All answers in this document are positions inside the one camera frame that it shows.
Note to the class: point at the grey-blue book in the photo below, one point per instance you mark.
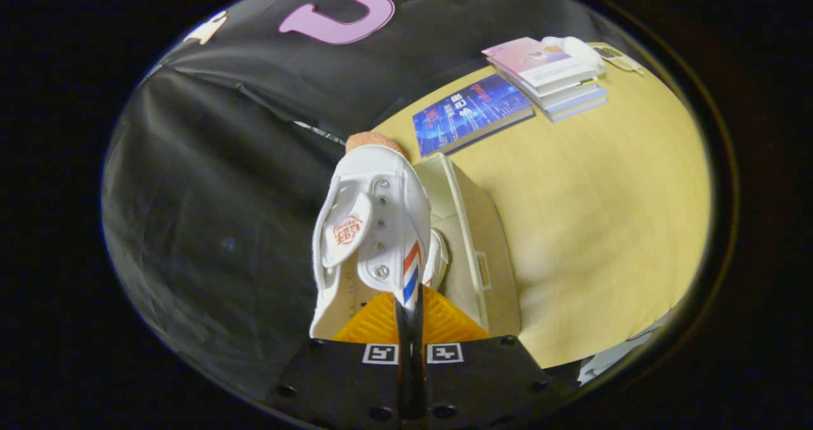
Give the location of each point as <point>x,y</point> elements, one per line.
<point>581,108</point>

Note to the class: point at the white crumpled cloth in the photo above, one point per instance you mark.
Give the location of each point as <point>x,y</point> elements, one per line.
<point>581,52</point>

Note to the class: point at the blue cover book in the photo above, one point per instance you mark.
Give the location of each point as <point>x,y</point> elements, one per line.
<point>470,115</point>

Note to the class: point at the small printed card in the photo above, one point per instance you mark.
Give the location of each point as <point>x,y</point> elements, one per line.
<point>619,58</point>

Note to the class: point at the white-edged book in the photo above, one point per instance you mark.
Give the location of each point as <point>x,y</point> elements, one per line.
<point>565,93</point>

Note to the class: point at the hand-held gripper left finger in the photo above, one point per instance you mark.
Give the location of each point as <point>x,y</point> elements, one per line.
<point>336,379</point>

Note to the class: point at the pink bumpy oval object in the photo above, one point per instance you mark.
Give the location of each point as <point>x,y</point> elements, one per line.
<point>371,141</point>

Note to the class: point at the black backdrop cloth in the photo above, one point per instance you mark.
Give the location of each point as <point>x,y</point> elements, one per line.
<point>209,214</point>

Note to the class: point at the pink cover book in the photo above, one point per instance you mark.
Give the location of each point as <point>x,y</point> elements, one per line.
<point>533,61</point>

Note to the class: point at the white canvas shoe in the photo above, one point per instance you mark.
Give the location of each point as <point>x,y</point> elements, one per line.
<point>438,258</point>
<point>387,188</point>

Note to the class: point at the beige fabric storage box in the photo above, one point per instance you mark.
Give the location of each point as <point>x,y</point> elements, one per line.
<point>489,239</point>

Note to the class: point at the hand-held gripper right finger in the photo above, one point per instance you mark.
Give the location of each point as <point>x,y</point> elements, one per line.
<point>483,379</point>

